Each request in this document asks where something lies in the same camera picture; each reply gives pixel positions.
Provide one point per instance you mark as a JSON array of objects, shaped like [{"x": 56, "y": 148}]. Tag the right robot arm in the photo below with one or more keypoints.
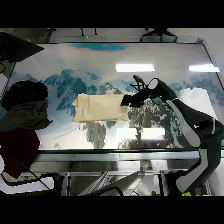
[{"x": 188, "y": 115}]

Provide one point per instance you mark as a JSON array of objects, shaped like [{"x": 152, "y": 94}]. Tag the silver frame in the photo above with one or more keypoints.
[{"x": 100, "y": 156}]

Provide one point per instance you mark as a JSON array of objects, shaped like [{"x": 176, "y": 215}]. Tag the cream shirt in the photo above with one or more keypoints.
[{"x": 100, "y": 107}]

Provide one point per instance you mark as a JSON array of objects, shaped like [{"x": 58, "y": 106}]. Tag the black garment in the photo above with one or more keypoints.
[{"x": 25, "y": 93}]

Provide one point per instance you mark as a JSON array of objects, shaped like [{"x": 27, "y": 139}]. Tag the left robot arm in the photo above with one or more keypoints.
[{"x": 50, "y": 181}]

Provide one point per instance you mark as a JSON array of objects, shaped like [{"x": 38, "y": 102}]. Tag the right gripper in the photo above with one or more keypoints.
[{"x": 135, "y": 98}]

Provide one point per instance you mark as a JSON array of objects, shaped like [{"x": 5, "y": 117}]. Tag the dark red garment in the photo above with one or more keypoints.
[{"x": 18, "y": 150}]

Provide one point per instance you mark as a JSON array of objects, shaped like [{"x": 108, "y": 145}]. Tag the grey garment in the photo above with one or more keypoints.
[{"x": 26, "y": 116}]

